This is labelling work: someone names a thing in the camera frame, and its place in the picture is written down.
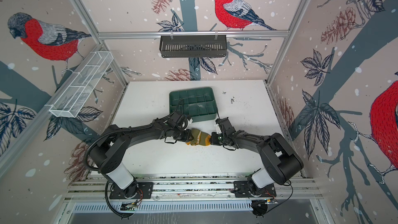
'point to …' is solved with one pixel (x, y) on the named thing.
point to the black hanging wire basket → (193, 46)
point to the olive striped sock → (199, 138)
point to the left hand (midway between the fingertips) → (193, 139)
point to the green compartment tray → (199, 104)
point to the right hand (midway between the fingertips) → (209, 141)
